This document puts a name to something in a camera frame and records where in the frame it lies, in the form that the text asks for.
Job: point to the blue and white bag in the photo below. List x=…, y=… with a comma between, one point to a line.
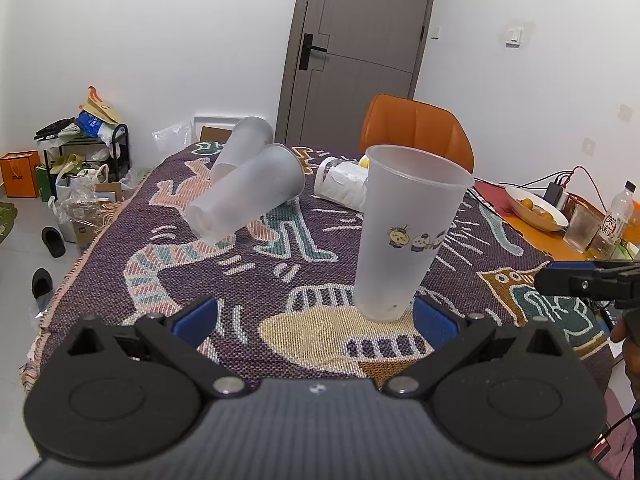
x=92, y=124

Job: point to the plain frosted plastic cup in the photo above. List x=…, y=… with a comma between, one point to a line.
x=245, y=195
x=246, y=139

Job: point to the white wall outlet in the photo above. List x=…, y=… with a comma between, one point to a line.
x=589, y=146

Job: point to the clear plastic bag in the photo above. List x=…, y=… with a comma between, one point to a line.
x=172, y=136

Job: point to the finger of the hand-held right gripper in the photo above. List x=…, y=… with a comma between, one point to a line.
x=575, y=282

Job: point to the black slipper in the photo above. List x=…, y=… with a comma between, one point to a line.
x=42, y=283
x=52, y=241

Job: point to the orange chair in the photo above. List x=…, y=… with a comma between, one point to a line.
x=415, y=125

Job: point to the clear drinking glass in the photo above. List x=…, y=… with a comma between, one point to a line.
x=581, y=228

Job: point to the grey door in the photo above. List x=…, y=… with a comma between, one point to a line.
x=370, y=20

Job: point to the red book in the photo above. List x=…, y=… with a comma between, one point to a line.
x=492, y=194

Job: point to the clear plastic bottle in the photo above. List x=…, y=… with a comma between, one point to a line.
x=618, y=215

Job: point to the frosted cup with cartoon print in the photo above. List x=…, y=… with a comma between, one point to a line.
x=400, y=210

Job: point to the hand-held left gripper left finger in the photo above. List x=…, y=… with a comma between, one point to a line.
x=196, y=318

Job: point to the tan paper bag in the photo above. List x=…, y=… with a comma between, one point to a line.
x=100, y=106

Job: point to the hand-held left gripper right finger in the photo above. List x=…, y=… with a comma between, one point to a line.
x=434, y=325

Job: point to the printed woven blanket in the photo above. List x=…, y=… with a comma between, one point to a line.
x=200, y=270

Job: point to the brown cardboard box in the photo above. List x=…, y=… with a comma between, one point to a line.
x=215, y=134

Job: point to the small white wall switch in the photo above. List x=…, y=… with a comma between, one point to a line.
x=435, y=32

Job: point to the green rug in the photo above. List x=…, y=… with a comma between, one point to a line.
x=7, y=220

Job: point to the yellow fruit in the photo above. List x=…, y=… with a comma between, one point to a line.
x=364, y=162

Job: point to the black charger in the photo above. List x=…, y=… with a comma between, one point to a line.
x=554, y=193

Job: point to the white oval bowl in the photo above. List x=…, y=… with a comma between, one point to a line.
x=525, y=217

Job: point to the orange paper shopping bag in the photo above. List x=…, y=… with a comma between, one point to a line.
x=20, y=175

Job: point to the orange fruit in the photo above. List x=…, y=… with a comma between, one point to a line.
x=545, y=216
x=527, y=204

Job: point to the black storage rack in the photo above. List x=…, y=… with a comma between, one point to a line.
x=119, y=152

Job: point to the person's right hand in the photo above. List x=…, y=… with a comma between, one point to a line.
x=620, y=332

